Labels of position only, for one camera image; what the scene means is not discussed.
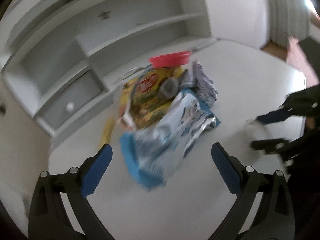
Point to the white shelf unit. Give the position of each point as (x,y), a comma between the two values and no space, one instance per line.
(150,10)

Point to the grey curtain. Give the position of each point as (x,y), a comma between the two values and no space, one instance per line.
(287,12)

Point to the silver foil wrapper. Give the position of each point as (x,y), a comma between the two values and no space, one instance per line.
(202,85)

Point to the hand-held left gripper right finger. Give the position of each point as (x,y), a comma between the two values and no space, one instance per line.
(223,165)

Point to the white drawer with knob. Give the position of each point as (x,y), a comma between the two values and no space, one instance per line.
(75,97)

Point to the blue and white snack bag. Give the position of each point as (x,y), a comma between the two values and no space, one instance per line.
(172,130)

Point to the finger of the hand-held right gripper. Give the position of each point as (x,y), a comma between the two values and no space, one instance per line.
(267,145)
(272,117)

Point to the grey crumpled wrapper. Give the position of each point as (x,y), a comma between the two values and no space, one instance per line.
(169,88)

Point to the yellow snack bag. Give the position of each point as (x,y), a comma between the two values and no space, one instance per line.
(147,92)

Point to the yellow paper strip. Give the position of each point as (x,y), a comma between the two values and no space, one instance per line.
(108,131)

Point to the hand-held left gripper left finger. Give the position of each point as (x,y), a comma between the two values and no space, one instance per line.
(100,165)

